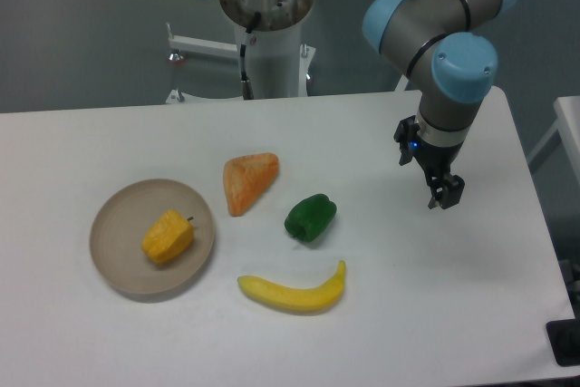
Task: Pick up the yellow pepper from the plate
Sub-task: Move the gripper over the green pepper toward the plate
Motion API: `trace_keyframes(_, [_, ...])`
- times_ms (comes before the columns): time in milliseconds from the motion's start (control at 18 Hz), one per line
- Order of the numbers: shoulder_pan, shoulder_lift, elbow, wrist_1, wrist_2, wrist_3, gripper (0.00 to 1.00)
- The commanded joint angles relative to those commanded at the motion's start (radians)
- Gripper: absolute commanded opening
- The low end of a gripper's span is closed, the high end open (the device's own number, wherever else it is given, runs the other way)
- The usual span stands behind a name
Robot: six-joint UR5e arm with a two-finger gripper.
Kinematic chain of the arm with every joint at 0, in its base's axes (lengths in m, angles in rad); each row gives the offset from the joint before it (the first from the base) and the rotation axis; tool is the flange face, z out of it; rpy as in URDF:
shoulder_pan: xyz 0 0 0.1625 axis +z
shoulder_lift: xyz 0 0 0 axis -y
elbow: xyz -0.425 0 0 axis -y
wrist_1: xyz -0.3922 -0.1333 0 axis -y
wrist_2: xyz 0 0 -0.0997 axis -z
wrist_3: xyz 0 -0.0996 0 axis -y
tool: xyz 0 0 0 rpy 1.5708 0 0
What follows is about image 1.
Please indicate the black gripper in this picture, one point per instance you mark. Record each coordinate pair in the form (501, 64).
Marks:
(434, 159)

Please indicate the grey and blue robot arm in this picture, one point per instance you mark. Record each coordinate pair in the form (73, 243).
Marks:
(430, 42)

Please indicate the green bell pepper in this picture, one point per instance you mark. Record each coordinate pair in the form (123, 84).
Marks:
(309, 218)

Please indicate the yellow pepper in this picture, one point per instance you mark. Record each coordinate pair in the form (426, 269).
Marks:
(168, 237)

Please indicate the beige round plate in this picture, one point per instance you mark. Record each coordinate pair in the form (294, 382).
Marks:
(123, 221)

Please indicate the white side table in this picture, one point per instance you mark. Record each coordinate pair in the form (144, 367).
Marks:
(563, 131)

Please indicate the yellow banana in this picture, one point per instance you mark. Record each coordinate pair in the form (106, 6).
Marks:
(297, 300)

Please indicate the black device at table edge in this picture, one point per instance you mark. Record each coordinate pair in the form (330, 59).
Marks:
(563, 336)

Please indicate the orange triangular fruit slice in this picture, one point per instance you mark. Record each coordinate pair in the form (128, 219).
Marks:
(246, 179)

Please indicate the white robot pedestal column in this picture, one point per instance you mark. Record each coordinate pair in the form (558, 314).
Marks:
(268, 35)

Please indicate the white pedestal base frame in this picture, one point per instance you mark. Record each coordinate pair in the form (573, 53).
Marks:
(180, 46)

